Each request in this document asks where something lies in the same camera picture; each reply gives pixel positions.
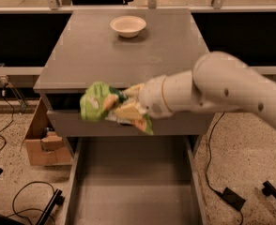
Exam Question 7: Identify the black adapter cable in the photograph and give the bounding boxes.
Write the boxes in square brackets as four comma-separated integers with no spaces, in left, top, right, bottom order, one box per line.
[205,111,245,225]

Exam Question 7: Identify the black cable at left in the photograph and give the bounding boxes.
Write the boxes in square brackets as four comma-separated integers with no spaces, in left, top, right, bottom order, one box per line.
[0,82,16,155]

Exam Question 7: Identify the black stand leg right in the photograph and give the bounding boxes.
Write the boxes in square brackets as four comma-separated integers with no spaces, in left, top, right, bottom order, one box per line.
[262,181,276,199]

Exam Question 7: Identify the black looped floor cable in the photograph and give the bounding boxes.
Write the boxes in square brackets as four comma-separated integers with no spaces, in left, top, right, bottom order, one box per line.
[7,181,57,225]

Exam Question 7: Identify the black power adapter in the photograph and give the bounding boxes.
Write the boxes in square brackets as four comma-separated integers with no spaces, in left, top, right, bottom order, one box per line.
[222,187,246,211]

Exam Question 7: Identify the green rice chip bag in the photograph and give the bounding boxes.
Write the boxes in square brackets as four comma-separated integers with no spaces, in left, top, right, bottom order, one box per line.
[80,82,153,135]

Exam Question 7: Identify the black stand leg left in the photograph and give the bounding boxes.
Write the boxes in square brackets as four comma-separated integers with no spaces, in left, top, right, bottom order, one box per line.
[36,189,65,225]

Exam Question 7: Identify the white paper bowl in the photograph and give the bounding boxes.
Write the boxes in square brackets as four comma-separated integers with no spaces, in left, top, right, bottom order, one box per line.
[110,16,146,38]

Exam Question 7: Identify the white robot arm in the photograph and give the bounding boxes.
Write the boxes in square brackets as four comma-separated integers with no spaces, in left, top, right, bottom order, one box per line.
[114,52,276,129]

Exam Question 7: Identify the black stand leg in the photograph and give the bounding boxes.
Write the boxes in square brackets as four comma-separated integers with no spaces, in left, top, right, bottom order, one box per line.
[262,181,276,199]
[36,189,65,225]

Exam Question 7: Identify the grey drawer cabinet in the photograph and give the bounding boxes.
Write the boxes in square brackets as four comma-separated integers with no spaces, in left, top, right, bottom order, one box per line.
[34,7,208,152]

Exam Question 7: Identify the brown cardboard box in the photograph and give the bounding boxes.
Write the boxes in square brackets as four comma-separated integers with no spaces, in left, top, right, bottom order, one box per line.
[23,99,72,166]

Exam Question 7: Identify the grey open lower drawer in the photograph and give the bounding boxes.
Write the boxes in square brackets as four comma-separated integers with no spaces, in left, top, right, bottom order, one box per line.
[60,136,208,225]

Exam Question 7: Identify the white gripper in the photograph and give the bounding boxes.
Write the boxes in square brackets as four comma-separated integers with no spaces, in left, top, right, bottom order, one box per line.
[114,75,173,120]

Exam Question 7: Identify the grey closed upper drawer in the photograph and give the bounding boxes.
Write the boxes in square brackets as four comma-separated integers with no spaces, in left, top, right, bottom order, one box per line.
[47,110,214,137]

